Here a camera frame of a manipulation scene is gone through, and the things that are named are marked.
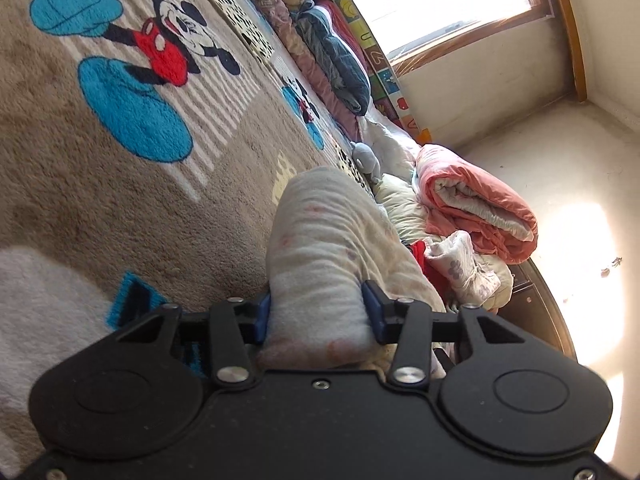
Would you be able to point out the pink rolled quilt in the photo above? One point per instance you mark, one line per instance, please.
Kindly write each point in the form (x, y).
(459, 196)

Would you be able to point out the folded dark blue quilt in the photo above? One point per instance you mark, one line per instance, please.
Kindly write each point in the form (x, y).
(347, 76)

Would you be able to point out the white purple-flower garment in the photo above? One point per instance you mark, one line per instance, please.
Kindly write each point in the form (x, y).
(477, 279)

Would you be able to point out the grey plush toy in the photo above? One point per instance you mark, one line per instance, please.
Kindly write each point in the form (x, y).
(366, 162)

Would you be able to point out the alphabet foam play mat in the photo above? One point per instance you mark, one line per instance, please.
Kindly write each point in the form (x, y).
(386, 94)

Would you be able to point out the white pillow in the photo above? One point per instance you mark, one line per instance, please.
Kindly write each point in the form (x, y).
(395, 149)

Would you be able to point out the Mickey Mouse plush blanket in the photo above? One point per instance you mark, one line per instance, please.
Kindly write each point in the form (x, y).
(138, 137)

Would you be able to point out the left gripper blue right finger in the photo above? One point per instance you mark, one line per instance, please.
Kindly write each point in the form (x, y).
(381, 312)

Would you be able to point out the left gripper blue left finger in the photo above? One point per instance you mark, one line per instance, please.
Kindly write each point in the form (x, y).
(262, 312)

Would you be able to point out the red folded garment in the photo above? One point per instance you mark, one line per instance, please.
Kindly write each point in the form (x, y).
(440, 283)

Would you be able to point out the purple floral mattress pad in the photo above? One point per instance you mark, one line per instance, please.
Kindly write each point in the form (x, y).
(278, 15)

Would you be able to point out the cream floral lilac-lined baby garment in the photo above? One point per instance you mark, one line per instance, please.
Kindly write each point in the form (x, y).
(328, 237)

